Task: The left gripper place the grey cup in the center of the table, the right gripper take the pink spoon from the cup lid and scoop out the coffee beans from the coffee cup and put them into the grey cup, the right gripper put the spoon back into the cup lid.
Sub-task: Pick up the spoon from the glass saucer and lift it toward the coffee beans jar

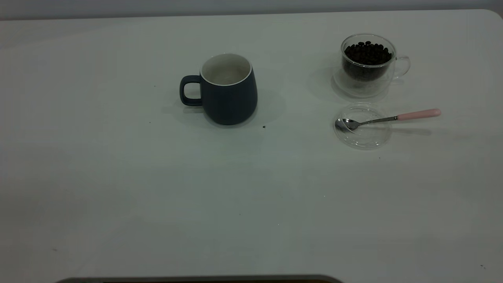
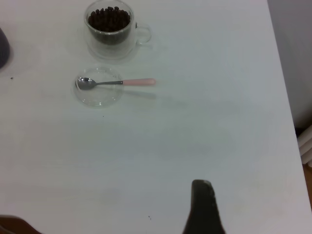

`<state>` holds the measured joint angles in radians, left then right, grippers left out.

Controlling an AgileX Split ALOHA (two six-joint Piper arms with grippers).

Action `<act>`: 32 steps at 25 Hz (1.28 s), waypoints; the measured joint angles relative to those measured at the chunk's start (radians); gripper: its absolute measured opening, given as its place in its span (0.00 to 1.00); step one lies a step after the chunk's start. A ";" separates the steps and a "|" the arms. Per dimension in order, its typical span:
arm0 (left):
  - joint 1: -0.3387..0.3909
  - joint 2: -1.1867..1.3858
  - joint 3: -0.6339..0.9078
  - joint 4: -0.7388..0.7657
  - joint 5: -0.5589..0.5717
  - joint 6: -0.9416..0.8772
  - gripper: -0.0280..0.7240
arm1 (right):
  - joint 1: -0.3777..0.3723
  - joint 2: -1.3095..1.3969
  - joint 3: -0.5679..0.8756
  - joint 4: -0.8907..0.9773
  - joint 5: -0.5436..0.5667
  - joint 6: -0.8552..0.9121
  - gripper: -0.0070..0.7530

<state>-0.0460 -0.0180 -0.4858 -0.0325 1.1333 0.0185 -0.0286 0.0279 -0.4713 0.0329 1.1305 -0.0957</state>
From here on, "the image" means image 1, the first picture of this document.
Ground dark blue ceramic mug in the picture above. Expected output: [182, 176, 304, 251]
[180, 53, 259, 126]

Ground metal spoon with pink handle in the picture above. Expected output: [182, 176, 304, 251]
[335, 109, 441, 132]

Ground clear glass lid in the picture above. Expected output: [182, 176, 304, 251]
[333, 103, 393, 149]

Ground dark coffee beans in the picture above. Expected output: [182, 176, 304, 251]
[343, 41, 393, 82]

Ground clear double-wall glass cup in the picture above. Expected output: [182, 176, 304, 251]
[333, 33, 411, 98]

